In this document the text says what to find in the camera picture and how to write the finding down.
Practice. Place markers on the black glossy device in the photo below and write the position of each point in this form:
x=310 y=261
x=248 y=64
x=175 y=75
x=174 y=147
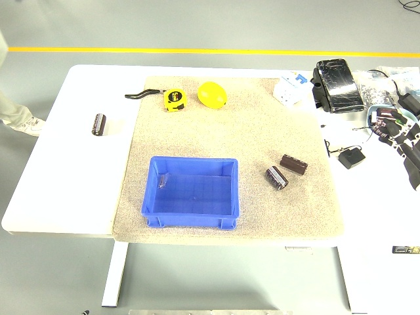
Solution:
x=341 y=85

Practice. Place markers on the white table leg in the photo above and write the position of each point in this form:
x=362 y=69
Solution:
x=115 y=275
x=349 y=279

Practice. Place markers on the clear bag of metal nuts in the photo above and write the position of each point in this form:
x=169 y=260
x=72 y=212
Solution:
x=374 y=92

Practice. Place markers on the white and blue circuit breaker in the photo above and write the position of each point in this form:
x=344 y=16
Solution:
x=288 y=92

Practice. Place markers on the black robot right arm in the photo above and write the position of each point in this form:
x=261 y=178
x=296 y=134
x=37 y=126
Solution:
x=411 y=167

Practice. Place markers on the small black power adapter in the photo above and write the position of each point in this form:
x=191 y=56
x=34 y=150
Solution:
x=351 y=158

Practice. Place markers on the black table control panel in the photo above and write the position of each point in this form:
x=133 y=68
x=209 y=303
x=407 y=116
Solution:
x=406 y=249

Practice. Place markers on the black battery with grey stripe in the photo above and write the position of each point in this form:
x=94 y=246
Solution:
x=99 y=124

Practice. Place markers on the black battery with silver stripe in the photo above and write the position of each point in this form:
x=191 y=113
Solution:
x=277 y=178

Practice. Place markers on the yellow lemon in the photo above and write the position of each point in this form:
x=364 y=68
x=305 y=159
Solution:
x=211 y=95

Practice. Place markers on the dark brown ribbed battery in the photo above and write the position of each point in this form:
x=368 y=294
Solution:
x=293 y=163

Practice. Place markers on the clear plastic bag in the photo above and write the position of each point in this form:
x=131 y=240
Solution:
x=407 y=73

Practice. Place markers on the light blue bowl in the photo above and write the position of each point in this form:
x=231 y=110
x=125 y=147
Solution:
x=370 y=113

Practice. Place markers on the grey-brown table mat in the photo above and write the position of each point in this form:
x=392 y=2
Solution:
x=229 y=131

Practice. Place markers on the blue plastic box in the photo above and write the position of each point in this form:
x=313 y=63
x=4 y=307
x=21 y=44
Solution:
x=193 y=197

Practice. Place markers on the person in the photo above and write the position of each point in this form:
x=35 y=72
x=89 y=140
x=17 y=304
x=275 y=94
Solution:
x=19 y=121

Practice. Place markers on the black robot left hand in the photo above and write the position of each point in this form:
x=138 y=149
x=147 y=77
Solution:
x=84 y=312

